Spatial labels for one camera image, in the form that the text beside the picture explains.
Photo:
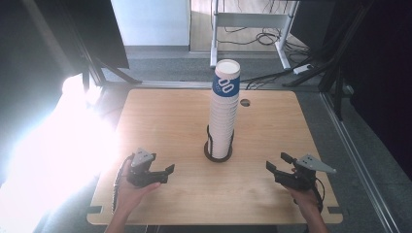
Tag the white metal desk frame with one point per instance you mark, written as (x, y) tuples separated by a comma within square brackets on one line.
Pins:
[(249, 20)]

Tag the person's right hand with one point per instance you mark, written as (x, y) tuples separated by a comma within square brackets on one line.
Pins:
[(304, 198)]

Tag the stack of paper cups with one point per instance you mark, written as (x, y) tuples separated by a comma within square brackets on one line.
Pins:
[(223, 113)]

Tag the bright studio lamp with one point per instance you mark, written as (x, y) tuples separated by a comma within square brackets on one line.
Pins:
[(64, 145)]

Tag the black metal stand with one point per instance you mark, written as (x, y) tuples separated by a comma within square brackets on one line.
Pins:
[(97, 64), (336, 64)]

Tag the white power strip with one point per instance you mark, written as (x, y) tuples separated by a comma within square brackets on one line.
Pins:
[(303, 68)]

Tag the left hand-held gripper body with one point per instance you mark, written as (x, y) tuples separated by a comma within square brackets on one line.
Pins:
[(140, 168)]

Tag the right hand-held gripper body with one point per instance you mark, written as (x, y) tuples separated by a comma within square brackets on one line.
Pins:
[(299, 176)]

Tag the white partition panel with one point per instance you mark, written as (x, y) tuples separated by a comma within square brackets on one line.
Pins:
[(150, 22)]

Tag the person's left hand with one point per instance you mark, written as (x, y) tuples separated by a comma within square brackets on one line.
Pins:
[(129, 194)]

